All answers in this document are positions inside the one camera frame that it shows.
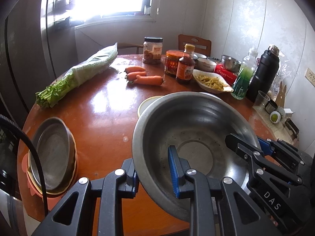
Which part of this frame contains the red tissue box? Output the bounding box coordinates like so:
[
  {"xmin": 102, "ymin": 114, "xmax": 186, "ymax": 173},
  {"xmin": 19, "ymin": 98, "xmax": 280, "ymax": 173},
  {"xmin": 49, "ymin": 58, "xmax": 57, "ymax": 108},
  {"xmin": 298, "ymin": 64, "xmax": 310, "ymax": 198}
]
[{"xmin": 213, "ymin": 63, "xmax": 238, "ymax": 85}]

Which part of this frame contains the large stainless steel bowl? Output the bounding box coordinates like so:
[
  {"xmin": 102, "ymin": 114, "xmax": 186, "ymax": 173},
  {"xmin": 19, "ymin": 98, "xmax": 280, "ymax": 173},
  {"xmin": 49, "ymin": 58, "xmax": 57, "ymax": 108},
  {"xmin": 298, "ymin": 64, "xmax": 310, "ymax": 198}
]
[{"xmin": 132, "ymin": 91, "xmax": 262, "ymax": 223}]

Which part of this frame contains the black-lidded pickle jar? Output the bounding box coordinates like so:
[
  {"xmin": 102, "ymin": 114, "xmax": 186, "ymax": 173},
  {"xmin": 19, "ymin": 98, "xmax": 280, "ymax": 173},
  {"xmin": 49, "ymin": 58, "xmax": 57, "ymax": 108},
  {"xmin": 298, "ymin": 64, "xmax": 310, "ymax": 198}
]
[{"xmin": 142, "ymin": 36, "xmax": 163, "ymax": 65}]

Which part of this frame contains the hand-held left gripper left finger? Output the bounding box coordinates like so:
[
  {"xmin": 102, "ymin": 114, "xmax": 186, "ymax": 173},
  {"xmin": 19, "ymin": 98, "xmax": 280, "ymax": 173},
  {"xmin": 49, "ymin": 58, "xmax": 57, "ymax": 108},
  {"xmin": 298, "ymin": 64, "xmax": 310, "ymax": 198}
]
[{"xmin": 44, "ymin": 158, "xmax": 139, "ymax": 236}]

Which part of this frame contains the green liquid plastic bottle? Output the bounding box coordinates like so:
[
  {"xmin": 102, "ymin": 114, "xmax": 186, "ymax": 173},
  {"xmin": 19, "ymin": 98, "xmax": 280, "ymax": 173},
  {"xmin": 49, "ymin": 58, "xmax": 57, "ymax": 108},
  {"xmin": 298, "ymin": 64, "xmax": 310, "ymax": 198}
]
[{"xmin": 231, "ymin": 47, "xmax": 258, "ymax": 100}]

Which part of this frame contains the round steel plate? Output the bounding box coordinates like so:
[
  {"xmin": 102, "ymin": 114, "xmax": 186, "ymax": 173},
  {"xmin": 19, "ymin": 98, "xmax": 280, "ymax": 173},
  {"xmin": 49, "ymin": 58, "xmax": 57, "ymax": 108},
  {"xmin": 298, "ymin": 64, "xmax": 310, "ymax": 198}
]
[{"xmin": 31, "ymin": 117, "xmax": 75, "ymax": 191}]

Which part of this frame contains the bagged green celery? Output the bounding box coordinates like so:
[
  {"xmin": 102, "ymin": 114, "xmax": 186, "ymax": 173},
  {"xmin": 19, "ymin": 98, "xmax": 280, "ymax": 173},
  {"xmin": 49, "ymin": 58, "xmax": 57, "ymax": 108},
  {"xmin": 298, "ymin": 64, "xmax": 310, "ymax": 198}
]
[{"xmin": 35, "ymin": 42, "xmax": 119, "ymax": 109}]

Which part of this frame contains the small white bowl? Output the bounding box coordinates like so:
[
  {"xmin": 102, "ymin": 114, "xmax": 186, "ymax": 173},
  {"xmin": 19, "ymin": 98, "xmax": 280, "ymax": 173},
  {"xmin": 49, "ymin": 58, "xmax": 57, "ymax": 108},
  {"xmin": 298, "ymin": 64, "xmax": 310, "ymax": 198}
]
[{"xmin": 195, "ymin": 57, "xmax": 217, "ymax": 71}]

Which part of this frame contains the yellow bowl with handle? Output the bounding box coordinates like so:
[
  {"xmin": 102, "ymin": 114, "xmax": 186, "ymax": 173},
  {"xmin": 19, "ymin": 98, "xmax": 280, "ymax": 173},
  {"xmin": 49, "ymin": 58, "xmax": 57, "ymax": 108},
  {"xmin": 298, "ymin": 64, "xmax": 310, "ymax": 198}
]
[{"xmin": 137, "ymin": 95, "xmax": 164, "ymax": 118}]

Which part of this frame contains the green fruit in foam net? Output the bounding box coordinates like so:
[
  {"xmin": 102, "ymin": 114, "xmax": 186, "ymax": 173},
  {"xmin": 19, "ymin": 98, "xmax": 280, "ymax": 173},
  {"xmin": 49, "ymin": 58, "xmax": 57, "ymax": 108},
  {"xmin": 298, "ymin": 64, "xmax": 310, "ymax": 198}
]
[{"xmin": 269, "ymin": 108, "xmax": 284, "ymax": 124}]

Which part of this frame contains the rabbit-shaped cardboard piece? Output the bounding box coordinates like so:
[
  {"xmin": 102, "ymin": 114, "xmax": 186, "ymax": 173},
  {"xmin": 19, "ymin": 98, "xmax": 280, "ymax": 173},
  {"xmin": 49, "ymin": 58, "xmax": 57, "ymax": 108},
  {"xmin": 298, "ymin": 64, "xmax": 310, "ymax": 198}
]
[{"xmin": 274, "ymin": 81, "xmax": 287, "ymax": 106}]

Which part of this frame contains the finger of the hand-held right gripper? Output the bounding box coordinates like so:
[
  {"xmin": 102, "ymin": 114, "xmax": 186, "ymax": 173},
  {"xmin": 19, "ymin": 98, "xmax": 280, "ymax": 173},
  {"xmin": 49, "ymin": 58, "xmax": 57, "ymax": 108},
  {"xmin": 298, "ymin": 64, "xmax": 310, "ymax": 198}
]
[
  {"xmin": 225, "ymin": 133, "xmax": 304, "ymax": 188},
  {"xmin": 257, "ymin": 138, "xmax": 306, "ymax": 170}
]

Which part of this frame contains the large orange carrot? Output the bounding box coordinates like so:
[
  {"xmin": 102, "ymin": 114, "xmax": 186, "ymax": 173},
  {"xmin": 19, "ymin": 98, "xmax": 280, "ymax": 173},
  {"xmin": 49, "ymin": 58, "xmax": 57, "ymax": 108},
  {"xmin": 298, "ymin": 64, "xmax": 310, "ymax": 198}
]
[{"xmin": 133, "ymin": 76, "xmax": 164, "ymax": 86}]

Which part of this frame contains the small steel bowl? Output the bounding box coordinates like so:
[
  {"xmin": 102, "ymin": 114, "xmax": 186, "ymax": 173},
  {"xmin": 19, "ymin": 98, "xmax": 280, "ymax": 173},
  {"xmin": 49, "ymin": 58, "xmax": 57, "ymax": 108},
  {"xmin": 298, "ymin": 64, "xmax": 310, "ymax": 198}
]
[{"xmin": 221, "ymin": 54, "xmax": 242, "ymax": 73}]

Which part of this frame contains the clear plastic wrap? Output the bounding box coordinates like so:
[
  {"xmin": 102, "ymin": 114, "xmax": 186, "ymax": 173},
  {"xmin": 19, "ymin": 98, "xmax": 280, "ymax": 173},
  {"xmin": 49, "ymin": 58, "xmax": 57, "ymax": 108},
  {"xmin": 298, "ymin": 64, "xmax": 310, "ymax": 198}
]
[{"xmin": 271, "ymin": 61, "xmax": 299, "ymax": 99}]

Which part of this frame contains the grey refrigerator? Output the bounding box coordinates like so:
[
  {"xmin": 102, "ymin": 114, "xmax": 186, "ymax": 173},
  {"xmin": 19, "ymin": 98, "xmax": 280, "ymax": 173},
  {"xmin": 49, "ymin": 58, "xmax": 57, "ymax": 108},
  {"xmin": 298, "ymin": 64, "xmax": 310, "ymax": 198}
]
[{"xmin": 7, "ymin": 0, "xmax": 79, "ymax": 118}]

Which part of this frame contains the red-lidded sauce jar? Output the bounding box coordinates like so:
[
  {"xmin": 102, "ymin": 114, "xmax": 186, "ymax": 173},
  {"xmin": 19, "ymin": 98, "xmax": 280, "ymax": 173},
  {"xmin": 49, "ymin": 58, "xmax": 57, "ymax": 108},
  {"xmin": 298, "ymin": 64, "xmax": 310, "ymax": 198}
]
[{"xmin": 164, "ymin": 50, "xmax": 184, "ymax": 77}]

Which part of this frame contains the yellow-capped sauce bottle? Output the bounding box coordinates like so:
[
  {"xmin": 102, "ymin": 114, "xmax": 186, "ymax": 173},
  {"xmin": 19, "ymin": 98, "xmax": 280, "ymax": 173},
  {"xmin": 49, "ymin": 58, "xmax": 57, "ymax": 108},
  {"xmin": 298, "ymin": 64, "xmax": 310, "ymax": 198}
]
[{"xmin": 175, "ymin": 43, "xmax": 196, "ymax": 84}]

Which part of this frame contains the white dish of pickled vegetables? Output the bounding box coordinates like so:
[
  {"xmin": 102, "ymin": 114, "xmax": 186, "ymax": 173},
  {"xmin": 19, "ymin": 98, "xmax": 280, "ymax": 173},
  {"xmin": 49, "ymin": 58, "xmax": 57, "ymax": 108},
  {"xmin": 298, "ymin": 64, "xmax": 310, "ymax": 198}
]
[{"xmin": 192, "ymin": 69, "xmax": 234, "ymax": 94}]

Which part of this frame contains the black thermos flask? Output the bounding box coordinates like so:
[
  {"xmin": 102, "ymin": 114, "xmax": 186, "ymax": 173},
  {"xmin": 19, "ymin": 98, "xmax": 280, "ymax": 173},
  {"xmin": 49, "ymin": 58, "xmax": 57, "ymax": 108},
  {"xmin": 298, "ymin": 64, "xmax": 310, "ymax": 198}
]
[{"xmin": 246, "ymin": 45, "xmax": 280, "ymax": 103}]

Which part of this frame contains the wall outlet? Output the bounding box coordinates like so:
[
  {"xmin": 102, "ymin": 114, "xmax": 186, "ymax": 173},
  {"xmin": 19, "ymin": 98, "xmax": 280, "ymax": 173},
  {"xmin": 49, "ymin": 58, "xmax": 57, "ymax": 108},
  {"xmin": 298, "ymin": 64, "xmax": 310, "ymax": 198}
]
[{"xmin": 305, "ymin": 67, "xmax": 315, "ymax": 87}]

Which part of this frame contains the black cable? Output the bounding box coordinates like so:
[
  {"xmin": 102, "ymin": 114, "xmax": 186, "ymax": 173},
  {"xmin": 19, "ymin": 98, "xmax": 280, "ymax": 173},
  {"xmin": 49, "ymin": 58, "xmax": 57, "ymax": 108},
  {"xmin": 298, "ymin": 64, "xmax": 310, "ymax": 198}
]
[{"xmin": 0, "ymin": 114, "xmax": 48, "ymax": 217}]

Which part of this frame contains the yellow shell-shaped plate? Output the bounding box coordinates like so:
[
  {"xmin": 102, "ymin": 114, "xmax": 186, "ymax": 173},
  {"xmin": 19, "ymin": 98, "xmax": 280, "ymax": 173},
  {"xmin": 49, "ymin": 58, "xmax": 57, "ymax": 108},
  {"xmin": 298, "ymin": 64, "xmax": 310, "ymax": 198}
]
[{"xmin": 27, "ymin": 128, "xmax": 77, "ymax": 195}]

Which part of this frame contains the small steel cup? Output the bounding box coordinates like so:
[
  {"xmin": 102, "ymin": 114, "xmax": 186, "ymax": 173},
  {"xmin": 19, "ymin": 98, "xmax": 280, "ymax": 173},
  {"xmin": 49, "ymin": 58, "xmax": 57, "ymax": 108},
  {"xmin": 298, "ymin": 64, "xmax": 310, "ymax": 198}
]
[{"xmin": 264, "ymin": 100, "xmax": 278, "ymax": 113}]

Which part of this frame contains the wooden chair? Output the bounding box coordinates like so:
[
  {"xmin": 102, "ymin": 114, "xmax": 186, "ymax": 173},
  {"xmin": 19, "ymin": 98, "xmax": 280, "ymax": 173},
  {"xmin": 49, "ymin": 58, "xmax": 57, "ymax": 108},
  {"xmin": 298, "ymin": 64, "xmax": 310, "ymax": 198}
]
[
  {"xmin": 178, "ymin": 34, "xmax": 212, "ymax": 57},
  {"xmin": 118, "ymin": 42, "xmax": 144, "ymax": 54}
]

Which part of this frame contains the clear plastic cup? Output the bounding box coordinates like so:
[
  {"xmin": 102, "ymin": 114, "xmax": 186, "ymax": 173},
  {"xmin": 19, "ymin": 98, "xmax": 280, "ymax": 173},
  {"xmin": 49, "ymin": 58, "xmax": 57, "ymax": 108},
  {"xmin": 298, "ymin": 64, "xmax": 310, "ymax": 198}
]
[{"xmin": 253, "ymin": 90, "xmax": 271, "ymax": 113}]

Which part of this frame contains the pink plastic plate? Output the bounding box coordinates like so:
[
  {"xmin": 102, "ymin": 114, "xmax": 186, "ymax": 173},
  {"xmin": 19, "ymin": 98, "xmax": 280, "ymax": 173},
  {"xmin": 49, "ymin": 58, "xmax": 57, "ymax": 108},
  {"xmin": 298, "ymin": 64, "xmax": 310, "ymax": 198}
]
[{"xmin": 22, "ymin": 152, "xmax": 79, "ymax": 212}]

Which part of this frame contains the black metal bracket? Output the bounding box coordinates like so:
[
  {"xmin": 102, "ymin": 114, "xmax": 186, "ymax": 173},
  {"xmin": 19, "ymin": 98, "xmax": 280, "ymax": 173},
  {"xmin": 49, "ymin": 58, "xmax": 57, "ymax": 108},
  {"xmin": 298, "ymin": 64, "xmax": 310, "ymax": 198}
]
[{"xmin": 284, "ymin": 118, "xmax": 300, "ymax": 140}]

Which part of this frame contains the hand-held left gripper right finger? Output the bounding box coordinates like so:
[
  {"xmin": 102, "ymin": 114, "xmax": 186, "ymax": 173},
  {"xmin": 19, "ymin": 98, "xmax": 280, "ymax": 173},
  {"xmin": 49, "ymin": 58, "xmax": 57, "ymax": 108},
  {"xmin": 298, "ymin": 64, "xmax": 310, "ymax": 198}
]
[{"xmin": 167, "ymin": 145, "xmax": 281, "ymax": 236}]

